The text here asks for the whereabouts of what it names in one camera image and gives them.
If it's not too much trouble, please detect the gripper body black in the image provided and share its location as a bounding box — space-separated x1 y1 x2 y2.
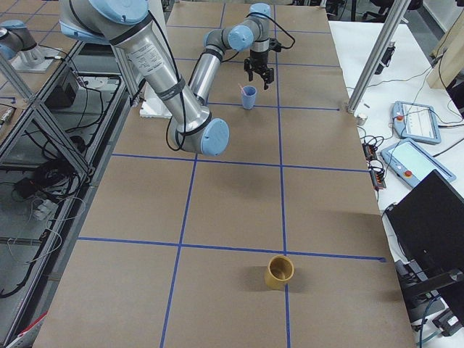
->
244 50 273 75

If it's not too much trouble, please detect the pink chopstick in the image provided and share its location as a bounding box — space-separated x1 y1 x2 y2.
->
238 83 247 96

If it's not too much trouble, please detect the blue cup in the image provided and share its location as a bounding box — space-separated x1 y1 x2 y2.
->
241 86 257 110

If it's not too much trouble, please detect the small metal tin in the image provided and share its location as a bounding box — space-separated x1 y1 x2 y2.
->
356 113 368 126

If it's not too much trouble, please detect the orange black power strip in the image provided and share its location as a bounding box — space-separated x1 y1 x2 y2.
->
362 143 386 191

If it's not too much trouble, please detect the teach pendant far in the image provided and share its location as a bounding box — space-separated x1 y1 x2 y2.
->
391 101 442 144

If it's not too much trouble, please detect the teach pendant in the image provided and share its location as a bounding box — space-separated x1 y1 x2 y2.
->
391 101 442 144
381 138 456 188

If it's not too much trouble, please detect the teach pendant near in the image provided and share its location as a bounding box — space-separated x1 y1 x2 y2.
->
381 138 456 188

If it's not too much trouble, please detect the brown paper table cover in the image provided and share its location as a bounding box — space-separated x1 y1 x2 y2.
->
35 6 415 347

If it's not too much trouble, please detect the black laptop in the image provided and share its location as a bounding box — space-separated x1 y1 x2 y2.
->
386 170 463 320

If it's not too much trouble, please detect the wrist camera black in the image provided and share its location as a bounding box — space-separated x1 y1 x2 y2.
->
269 38 282 53

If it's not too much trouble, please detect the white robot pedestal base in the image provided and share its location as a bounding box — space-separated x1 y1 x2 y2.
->
140 0 171 119

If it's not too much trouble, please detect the aluminium frame post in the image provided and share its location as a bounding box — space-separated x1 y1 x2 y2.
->
347 0 410 115

